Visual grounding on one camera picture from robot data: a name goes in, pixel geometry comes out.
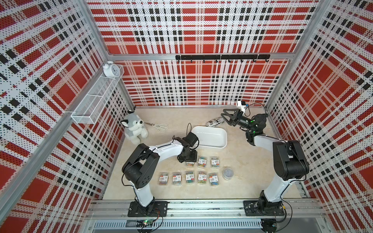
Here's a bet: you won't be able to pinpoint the white handled scissors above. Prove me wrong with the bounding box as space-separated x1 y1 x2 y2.
145 122 169 133

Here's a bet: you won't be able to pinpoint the black wall hook rail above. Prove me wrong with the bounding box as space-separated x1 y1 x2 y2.
175 54 271 62

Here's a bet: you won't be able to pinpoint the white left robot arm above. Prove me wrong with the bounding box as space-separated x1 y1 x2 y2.
122 132 200 217

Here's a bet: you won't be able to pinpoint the white wire mesh shelf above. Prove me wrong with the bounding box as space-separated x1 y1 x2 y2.
71 65 124 124

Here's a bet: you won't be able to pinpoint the round clear paper clip box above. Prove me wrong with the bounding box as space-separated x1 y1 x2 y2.
222 167 234 181

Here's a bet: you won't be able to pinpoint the white alarm clock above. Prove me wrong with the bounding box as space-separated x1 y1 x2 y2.
103 61 120 78

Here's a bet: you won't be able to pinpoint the newspaper print pouch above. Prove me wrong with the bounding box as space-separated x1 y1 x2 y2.
206 116 225 127

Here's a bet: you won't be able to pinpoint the grey white husky plush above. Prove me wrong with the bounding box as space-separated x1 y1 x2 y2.
120 111 149 145

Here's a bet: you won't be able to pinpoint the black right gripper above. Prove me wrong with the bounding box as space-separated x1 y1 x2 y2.
221 109 254 132

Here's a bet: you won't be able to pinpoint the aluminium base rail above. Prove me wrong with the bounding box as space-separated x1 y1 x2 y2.
86 199 326 220

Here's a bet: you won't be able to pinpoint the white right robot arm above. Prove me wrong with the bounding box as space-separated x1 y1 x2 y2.
221 108 309 216

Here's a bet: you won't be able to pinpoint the white plastic storage box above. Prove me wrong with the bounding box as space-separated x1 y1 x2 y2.
191 126 227 150

